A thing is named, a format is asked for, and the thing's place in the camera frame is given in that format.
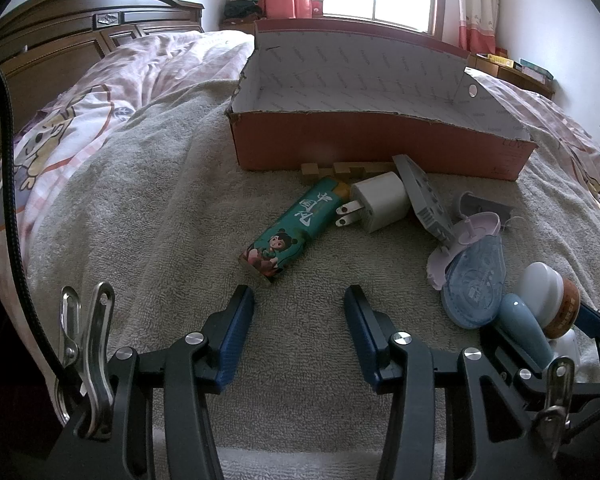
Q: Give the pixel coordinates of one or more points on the blue correction tape dispenser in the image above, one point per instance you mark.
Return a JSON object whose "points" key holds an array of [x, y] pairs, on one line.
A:
{"points": [[472, 285]]}

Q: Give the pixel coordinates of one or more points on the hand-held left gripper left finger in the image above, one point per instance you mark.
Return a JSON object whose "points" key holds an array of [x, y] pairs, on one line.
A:
{"points": [[237, 330]]}

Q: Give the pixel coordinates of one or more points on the metal spring clip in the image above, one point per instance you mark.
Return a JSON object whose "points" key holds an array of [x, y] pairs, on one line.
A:
{"points": [[97, 360], [557, 385]]}

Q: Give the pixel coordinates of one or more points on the wooden block puzzle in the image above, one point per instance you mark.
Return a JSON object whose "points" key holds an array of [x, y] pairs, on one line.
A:
{"points": [[312, 170]]}

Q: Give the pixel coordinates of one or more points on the grey plate with holes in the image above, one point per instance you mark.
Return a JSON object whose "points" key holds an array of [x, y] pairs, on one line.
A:
{"points": [[427, 200]]}

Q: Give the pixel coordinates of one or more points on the white jar with orange label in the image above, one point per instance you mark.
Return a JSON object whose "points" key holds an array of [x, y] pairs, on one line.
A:
{"points": [[540, 290]]}

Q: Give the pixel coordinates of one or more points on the white towel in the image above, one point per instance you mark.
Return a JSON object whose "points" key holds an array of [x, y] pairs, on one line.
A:
{"points": [[155, 210]]}

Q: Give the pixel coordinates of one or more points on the white charger plug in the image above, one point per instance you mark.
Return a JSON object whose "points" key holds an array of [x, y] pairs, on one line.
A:
{"points": [[380, 197]]}

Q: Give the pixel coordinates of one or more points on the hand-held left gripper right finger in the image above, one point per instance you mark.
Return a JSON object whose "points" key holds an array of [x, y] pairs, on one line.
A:
{"points": [[360, 335]]}

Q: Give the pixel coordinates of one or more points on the small pink box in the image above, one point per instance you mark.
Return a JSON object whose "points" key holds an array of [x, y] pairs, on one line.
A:
{"points": [[318, 8]]}

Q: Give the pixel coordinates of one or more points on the green cartoon printed tube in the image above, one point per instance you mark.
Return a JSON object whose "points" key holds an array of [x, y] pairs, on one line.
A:
{"points": [[290, 225]]}

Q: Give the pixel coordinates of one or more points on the dark bag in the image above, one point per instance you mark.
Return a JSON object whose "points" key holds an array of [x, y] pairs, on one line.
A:
{"points": [[242, 9]]}

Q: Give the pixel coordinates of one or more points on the red cardboard box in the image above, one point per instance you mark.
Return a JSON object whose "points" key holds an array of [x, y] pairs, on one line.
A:
{"points": [[370, 145]]}

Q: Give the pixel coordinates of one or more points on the pink round plastic lid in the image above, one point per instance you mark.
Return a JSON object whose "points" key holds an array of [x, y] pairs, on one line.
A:
{"points": [[475, 227]]}

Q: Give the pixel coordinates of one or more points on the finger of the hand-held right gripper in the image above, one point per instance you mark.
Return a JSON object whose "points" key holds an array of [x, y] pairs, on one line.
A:
{"points": [[587, 317], [510, 365]]}

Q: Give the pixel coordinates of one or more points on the dark wooden headboard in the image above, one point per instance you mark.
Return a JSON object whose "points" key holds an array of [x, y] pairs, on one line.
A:
{"points": [[55, 25]]}

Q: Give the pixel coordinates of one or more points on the yellow book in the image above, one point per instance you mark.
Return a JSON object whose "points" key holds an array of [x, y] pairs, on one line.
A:
{"points": [[500, 60]]}

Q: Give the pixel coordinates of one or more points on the pink printed duvet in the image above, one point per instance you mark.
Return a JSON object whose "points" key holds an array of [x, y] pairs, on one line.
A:
{"points": [[170, 65]]}

